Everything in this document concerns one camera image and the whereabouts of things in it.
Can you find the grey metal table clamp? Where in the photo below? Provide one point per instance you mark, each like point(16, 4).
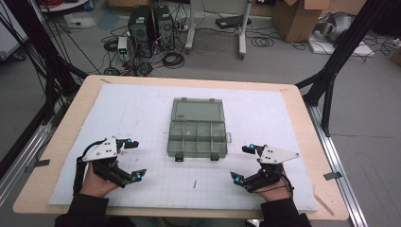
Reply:
point(37, 165)
point(333, 176)

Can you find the brown cardboard box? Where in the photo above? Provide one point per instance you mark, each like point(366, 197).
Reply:
point(294, 19)

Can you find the white grid mat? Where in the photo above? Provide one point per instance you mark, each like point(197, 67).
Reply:
point(151, 126)

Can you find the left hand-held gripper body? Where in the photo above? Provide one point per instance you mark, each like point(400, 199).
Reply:
point(100, 150)

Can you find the white round table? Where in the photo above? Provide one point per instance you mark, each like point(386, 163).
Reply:
point(74, 4)

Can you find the small metal screw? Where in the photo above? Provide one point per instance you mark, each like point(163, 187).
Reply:
point(195, 183)

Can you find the aluminium floor rail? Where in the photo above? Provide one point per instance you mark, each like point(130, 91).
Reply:
point(22, 157)
point(334, 164)

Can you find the white cabinet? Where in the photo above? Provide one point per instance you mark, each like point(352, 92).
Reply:
point(9, 34)

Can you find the white flat board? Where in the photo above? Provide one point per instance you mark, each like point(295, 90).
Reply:
point(356, 49)

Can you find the black computer tower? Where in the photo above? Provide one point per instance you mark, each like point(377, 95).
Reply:
point(140, 30)
point(164, 28)

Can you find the small grey power supply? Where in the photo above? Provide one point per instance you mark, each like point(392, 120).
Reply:
point(123, 48)

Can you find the brown tape strip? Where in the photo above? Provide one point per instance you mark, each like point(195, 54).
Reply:
point(106, 80)
point(324, 205)

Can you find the grey rounded machine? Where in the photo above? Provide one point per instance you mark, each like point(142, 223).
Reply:
point(339, 25)

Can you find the flat black device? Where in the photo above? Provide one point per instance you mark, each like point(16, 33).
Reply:
point(231, 21)

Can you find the black metal frame stand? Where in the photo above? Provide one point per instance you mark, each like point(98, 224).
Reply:
point(340, 53)
point(47, 63)

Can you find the white metal stand legs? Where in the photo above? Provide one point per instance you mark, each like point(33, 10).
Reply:
point(242, 34)

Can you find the person's right hand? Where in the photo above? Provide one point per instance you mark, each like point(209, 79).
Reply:
point(277, 194)

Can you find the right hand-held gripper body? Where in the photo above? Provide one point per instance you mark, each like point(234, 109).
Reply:
point(275, 155)

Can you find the person's left hand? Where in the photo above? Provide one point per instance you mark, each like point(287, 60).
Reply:
point(96, 186)

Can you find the clear green compartment box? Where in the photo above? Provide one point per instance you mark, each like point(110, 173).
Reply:
point(197, 129)

